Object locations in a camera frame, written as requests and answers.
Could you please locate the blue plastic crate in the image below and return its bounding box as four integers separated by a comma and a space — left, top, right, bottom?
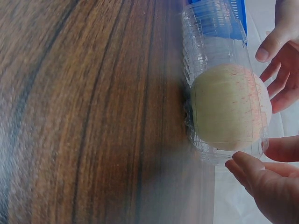
186, 0, 249, 46

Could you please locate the person's right hand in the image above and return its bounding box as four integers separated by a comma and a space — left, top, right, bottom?
225, 135, 299, 224

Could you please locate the person's left hand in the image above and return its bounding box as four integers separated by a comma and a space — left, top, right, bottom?
255, 0, 299, 115

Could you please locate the pale yellow-red apple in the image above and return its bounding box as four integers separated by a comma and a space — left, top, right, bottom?
190, 63, 273, 151

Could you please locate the clear plastic clamshell container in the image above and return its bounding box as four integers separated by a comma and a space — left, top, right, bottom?
181, 1, 271, 167

